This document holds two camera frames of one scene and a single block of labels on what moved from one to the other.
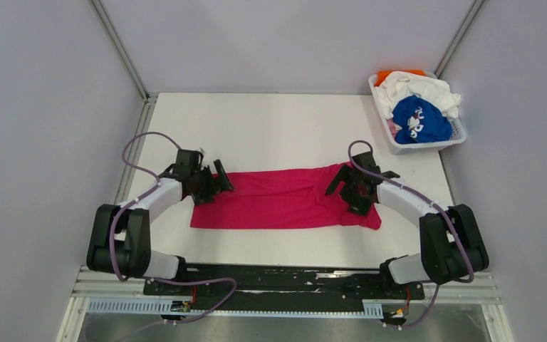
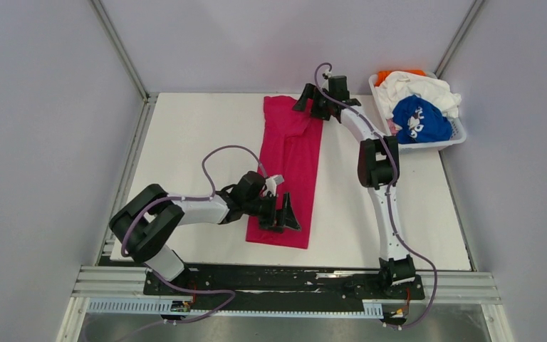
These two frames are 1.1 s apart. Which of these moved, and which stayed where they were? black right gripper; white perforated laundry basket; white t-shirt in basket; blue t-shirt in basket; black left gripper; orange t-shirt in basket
Moved: black right gripper; black left gripper
Stayed: white perforated laundry basket; blue t-shirt in basket; orange t-shirt in basket; white t-shirt in basket
